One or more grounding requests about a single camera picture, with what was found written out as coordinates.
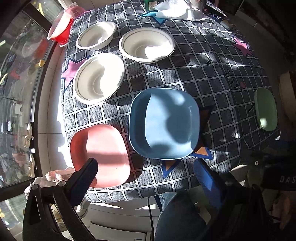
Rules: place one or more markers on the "red plastic bowl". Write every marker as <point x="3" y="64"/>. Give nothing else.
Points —
<point x="60" y="29"/>

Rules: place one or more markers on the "blue square plate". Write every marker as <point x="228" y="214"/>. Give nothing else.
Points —
<point x="164" y="124"/>

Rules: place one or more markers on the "blue packet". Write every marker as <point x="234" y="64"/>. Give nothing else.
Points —
<point x="221" y="21"/>

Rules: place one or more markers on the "white towel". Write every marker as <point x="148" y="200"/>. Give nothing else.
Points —
<point x="179" y="10"/>

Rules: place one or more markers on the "green square plate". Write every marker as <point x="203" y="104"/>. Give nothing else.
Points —
<point x="266" y="111"/>

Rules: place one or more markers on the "pink square plate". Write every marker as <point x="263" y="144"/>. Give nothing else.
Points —
<point x="105" y="144"/>

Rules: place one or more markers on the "checkered star tablecloth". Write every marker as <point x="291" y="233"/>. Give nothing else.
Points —
<point x="206" y="64"/>

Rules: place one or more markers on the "small white bowl back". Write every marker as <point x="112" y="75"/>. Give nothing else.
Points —
<point x="96" y="36"/>

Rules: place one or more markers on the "green bottle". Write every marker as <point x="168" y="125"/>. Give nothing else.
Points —
<point x="150" y="5"/>

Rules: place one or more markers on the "large white bowl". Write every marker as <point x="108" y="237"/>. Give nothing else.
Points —
<point x="146" y="45"/>

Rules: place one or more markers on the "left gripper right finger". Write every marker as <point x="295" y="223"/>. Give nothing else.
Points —
<point x="239" y="212"/>

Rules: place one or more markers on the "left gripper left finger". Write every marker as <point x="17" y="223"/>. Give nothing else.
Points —
<point x="39" y="222"/>

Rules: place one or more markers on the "yellow window knob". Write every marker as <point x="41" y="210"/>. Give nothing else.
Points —
<point x="41" y="63"/>

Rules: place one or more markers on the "blue jeans leg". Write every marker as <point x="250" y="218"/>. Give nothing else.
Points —
<point x="179" y="218"/>

